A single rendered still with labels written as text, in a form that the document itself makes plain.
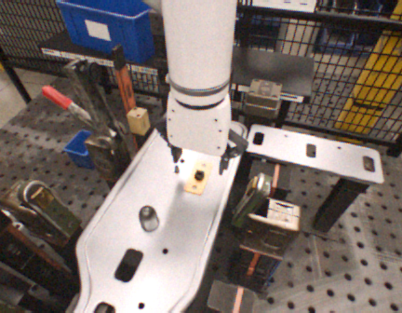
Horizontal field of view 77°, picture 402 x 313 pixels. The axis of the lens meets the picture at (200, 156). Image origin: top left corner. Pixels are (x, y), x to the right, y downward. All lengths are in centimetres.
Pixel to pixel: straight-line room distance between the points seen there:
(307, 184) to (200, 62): 72
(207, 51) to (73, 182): 78
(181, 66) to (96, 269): 34
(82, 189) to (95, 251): 50
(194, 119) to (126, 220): 23
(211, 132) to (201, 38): 14
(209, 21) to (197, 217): 32
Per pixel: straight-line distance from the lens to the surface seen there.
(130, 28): 82
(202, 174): 52
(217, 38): 31
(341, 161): 63
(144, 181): 53
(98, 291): 46
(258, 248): 53
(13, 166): 116
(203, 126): 38
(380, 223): 98
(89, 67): 46
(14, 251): 54
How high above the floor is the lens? 142
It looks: 48 degrees down
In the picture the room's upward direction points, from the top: straight up
